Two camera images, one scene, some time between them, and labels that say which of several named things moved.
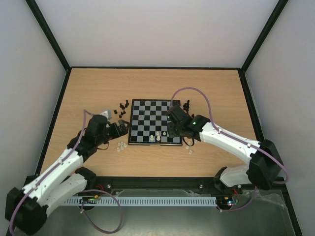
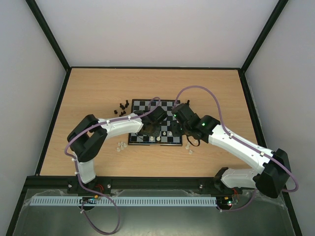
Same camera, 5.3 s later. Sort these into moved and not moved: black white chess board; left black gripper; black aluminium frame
Moved: left black gripper
Not moved: black white chess board; black aluminium frame
